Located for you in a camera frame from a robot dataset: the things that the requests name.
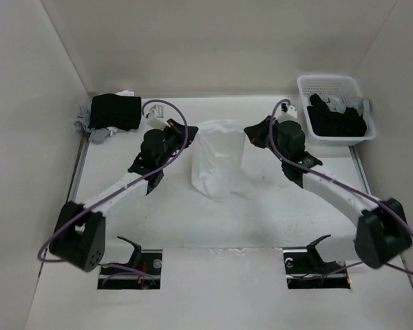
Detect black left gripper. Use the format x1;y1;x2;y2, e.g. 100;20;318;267
158;119;199;168

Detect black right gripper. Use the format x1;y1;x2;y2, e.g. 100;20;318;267
244;115;288;163

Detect white tank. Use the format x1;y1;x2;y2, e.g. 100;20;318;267
191;120;251;201
116;90;135;97

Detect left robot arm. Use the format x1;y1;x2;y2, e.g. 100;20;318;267
48;119;198;274

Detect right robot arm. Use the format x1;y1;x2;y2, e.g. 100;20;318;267
244;116;412;272

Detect white tank top in stack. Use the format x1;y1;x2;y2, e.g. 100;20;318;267
116;90;135;97

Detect grey tank top in basket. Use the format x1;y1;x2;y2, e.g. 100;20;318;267
317;93;370;117

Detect folded black tank top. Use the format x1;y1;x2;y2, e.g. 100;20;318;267
89;93;142;131

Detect black tank tops in basket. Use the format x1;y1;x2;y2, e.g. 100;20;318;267
307;93;367;137

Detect grey tank top under stack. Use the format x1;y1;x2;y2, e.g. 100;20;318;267
74;104;114;144

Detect white plastic basket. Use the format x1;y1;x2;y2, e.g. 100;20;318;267
297;74;377;146

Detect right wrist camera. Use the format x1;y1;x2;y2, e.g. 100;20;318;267
277;100;298;122

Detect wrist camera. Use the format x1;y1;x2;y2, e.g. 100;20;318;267
277;100;298;122
145;104;169;130

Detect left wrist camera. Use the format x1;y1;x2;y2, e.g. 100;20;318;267
145;104;169;130

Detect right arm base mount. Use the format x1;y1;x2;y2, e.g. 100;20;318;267
283;235;350;289

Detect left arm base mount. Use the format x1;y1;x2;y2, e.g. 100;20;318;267
97;236;163;290

